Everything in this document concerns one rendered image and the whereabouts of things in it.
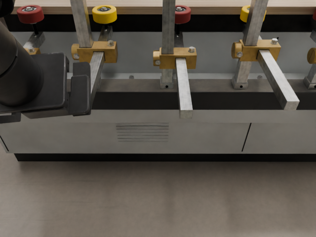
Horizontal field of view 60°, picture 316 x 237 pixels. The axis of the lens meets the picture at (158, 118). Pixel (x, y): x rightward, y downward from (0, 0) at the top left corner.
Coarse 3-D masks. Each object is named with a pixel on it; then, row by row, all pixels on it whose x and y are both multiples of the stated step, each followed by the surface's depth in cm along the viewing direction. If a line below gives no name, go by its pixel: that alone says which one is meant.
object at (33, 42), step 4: (40, 32) 98; (32, 36) 96; (36, 36) 96; (40, 36) 96; (44, 36) 100; (28, 40) 93; (32, 40) 93; (36, 40) 93; (40, 40) 96; (44, 40) 100; (28, 44) 91; (32, 44) 91; (36, 44) 93; (40, 44) 97
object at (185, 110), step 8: (176, 40) 93; (176, 64) 82; (184, 64) 82; (176, 72) 81; (184, 72) 79; (184, 80) 76; (184, 88) 73; (184, 96) 70; (184, 104) 68; (184, 112) 67
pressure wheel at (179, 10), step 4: (176, 8) 92; (180, 8) 91; (184, 8) 92; (188, 8) 91; (176, 12) 89; (180, 12) 89; (184, 12) 89; (188, 12) 89; (176, 16) 89; (180, 16) 89; (184, 16) 89; (188, 16) 90; (176, 20) 90; (180, 20) 90; (184, 20) 90; (188, 20) 91; (176, 24) 95; (176, 28) 95; (176, 32) 96
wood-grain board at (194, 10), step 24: (24, 0) 99; (48, 0) 99; (96, 0) 99; (120, 0) 99; (144, 0) 99; (192, 0) 99; (216, 0) 99; (240, 0) 99; (288, 0) 99; (312, 0) 99
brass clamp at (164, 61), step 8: (160, 48) 87; (176, 48) 87; (184, 48) 87; (160, 56) 84; (168, 56) 84; (176, 56) 84; (184, 56) 84; (192, 56) 84; (160, 64) 86; (168, 64) 86; (192, 64) 86
